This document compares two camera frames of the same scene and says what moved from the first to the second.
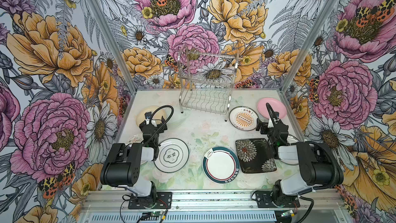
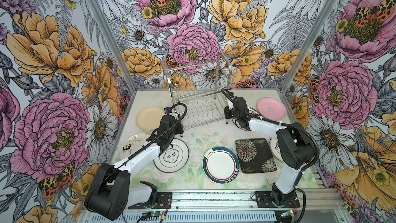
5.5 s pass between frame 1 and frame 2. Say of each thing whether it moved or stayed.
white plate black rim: stayed
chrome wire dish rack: moved
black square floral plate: stayed
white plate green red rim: stayed
